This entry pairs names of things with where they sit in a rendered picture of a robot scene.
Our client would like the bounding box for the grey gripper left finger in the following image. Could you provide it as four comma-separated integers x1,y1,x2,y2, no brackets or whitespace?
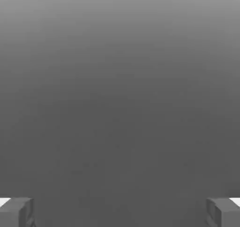
0,197,36,227

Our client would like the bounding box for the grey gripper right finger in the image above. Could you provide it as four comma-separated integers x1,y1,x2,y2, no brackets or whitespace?
204,197,240,227

